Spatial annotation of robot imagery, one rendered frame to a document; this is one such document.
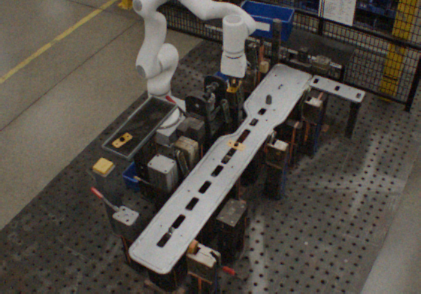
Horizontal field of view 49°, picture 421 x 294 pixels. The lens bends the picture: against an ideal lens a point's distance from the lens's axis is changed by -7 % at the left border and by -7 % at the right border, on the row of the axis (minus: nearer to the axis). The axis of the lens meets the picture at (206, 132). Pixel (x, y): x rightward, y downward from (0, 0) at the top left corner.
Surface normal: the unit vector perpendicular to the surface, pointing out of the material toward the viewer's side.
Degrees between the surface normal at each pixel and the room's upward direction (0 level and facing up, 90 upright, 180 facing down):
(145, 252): 0
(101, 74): 0
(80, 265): 0
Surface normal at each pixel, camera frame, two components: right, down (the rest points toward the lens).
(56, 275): -0.03, -0.72
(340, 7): -0.51, 0.61
